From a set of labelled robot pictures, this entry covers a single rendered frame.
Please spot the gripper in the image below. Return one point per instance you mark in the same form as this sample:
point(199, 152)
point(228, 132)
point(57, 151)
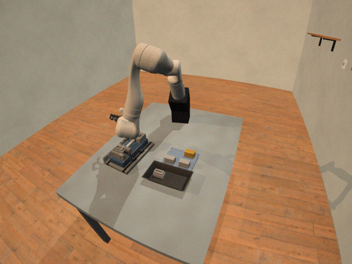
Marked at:
point(114, 117)

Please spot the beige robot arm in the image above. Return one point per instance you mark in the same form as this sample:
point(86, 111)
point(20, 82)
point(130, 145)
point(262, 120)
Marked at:
point(152, 60)

